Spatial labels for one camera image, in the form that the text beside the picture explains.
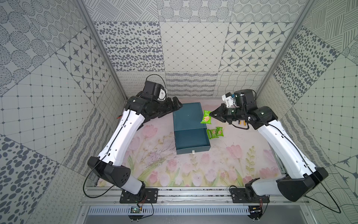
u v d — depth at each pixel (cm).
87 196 39
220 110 60
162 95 57
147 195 73
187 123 77
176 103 64
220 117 60
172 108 62
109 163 40
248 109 51
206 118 69
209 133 98
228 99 65
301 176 39
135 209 72
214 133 98
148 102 48
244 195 73
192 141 78
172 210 70
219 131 98
